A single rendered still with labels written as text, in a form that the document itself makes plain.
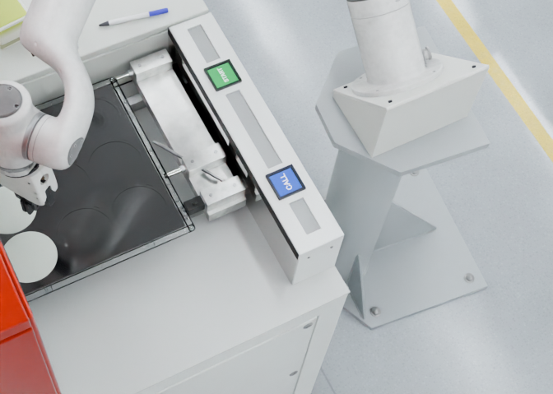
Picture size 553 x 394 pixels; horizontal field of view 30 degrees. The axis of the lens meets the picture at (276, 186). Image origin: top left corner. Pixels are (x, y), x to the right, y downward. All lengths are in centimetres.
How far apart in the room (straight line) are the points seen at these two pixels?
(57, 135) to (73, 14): 19
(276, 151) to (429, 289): 108
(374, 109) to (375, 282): 96
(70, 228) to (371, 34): 68
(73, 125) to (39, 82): 48
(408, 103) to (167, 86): 49
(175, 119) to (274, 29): 128
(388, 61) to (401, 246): 99
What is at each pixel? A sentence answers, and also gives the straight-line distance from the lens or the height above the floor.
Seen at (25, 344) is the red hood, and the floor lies 177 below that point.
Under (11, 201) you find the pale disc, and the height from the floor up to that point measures 90.
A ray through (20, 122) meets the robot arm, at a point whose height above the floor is 130.
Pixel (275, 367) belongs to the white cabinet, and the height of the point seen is 55.
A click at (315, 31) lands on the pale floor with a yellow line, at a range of 330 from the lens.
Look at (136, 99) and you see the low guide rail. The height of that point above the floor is 85.
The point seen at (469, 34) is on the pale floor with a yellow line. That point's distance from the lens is 339.
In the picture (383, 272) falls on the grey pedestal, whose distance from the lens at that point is 290.
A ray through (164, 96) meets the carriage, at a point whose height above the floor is 88.
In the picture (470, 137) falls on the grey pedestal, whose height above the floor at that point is 82.
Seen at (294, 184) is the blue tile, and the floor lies 96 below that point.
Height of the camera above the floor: 263
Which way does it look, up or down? 62 degrees down
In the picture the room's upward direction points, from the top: 10 degrees clockwise
